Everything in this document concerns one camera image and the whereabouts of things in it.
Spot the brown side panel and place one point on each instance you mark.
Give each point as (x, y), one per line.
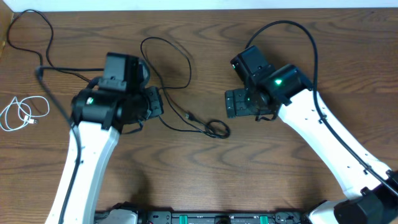
(6, 16)

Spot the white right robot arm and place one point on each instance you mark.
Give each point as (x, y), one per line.
(369, 185)

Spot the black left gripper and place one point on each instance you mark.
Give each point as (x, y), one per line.
(154, 101)

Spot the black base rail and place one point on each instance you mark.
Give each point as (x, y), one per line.
(130, 213)

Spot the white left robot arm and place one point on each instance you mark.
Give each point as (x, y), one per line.
(99, 112)

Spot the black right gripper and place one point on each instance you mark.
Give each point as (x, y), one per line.
(234, 102)

